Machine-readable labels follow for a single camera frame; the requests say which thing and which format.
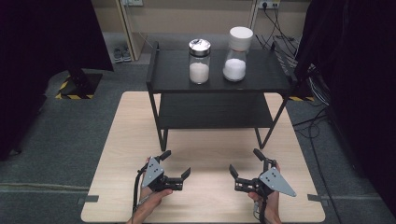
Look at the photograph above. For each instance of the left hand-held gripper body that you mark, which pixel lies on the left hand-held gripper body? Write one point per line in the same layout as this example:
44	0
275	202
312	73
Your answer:
154	172

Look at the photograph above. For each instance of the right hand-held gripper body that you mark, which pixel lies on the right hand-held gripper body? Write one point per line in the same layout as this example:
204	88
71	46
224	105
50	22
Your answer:
275	180

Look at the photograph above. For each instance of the black two-tier shelf rack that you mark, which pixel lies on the black two-tier shelf rack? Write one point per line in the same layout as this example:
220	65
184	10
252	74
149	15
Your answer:
218	105

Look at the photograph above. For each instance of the glass jar with white lid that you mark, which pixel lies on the glass jar with white lid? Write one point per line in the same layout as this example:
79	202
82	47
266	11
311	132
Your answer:
236	59

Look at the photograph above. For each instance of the glass jar with metal lid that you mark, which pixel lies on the glass jar with metal lid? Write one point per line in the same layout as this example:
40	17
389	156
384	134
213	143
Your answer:
199	62

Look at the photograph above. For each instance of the person's right hand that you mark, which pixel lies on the person's right hand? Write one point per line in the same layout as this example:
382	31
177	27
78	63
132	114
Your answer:
272	208

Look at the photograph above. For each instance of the person's left hand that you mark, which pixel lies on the person's left hand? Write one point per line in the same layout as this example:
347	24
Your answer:
149	202

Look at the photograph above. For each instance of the grey tape piece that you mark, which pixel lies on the grey tape piece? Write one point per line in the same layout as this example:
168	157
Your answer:
88	199
317	199

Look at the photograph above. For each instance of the yellow black hazard tape strip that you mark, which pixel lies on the yellow black hazard tape strip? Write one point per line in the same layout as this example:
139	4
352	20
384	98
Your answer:
301	98

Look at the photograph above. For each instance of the grey shoe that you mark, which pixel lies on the grey shoe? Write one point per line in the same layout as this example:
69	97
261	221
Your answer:
117	54
126	53

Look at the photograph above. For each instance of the black base with hazard tape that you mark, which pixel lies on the black base with hazard tape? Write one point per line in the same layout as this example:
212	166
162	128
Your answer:
79	85

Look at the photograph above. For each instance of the black curtain with stand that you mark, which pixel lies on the black curtain with stand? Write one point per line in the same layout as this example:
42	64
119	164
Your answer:
358	77

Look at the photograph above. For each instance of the large black curtain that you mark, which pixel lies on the large black curtain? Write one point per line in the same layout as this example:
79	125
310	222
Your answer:
37	62

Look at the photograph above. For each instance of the beige frame post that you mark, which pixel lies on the beige frame post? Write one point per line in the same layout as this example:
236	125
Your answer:
250	12
128	31

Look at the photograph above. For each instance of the white wall outlet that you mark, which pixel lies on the white wall outlet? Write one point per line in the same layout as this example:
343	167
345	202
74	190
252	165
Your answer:
133	2

